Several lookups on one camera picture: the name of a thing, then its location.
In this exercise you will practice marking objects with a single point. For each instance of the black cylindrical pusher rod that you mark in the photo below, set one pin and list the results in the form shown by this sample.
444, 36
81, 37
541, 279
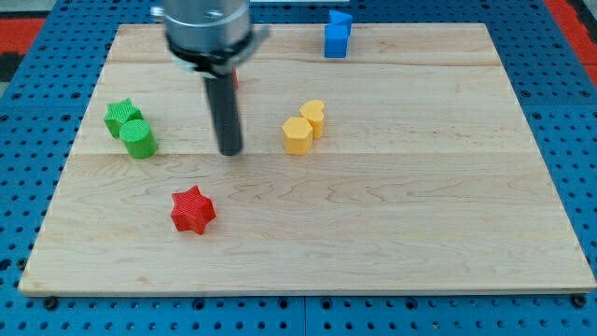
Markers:
222, 100

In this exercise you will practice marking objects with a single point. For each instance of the red circle block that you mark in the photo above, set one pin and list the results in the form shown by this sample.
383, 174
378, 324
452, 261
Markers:
235, 80

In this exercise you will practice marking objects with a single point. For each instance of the green star block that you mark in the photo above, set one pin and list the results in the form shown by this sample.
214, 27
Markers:
117, 114

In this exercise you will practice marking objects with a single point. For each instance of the red star block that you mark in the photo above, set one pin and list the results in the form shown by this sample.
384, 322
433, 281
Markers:
192, 211

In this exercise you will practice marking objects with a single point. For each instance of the yellow hexagon block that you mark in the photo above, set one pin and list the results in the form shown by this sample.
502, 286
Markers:
297, 136

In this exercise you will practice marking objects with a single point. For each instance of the yellow heart block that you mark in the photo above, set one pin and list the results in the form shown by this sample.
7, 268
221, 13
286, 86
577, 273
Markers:
314, 112

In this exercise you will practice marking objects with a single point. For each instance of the green cylinder block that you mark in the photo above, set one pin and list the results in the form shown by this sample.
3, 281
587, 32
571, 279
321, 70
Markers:
138, 139

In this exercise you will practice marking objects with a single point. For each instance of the blue cube block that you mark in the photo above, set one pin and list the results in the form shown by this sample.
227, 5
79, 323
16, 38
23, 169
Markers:
335, 41

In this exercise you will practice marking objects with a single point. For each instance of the blue crescent block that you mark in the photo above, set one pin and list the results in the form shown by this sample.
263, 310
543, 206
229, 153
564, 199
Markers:
341, 19

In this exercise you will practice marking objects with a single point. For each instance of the wooden board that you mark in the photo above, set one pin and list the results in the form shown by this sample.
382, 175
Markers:
426, 181

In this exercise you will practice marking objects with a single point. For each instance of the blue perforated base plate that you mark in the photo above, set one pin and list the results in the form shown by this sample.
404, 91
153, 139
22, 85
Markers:
46, 99

